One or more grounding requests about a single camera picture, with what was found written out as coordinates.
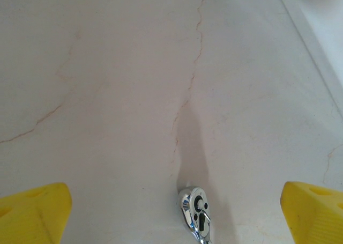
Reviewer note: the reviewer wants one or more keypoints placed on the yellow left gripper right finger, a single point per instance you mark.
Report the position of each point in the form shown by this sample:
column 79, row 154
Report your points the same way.
column 319, row 217

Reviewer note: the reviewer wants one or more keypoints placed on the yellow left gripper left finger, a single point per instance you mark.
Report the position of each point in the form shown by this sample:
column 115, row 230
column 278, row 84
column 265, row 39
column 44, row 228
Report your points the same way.
column 29, row 217

